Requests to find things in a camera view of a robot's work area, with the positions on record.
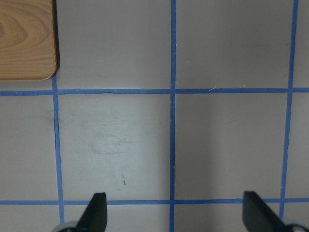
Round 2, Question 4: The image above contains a wooden tray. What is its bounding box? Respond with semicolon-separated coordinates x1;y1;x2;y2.
0;0;60;82

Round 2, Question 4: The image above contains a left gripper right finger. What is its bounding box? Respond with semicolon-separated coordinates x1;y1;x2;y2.
242;191;286;232

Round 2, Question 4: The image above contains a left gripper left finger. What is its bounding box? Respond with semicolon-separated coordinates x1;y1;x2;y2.
76;193;107;232

